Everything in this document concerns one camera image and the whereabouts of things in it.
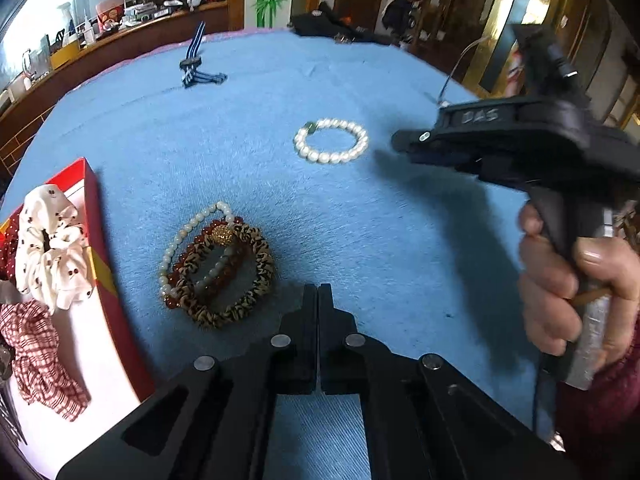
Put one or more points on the wooden stair railing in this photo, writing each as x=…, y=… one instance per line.
x=440, y=10

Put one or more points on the red polka dot scrunchie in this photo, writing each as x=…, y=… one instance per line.
x=7, y=250

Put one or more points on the black studded hair band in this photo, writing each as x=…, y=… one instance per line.
x=7, y=410

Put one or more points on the red plaid scrunchie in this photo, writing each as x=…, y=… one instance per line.
x=35, y=355

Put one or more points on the wooden counter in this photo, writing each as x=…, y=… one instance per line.
x=150, y=35

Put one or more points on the person's right forearm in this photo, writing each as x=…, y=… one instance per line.
x=610, y=420

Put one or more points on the red cardboard box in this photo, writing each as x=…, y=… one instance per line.
x=92, y=195

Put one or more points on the red round tin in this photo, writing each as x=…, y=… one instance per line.
x=109, y=16

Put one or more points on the white cherry print scrunchie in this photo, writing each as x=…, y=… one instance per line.
x=50, y=260

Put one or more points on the yellow box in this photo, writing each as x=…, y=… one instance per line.
x=65, y=54

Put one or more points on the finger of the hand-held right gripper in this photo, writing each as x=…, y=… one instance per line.
x=415, y=145

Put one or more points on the dark backpack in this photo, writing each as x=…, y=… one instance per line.
x=397, y=10

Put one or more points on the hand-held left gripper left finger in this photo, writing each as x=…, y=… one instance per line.
x=295, y=355

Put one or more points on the person's right hand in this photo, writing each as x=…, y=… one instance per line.
x=545, y=280

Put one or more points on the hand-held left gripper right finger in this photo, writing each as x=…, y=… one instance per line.
x=340, y=355

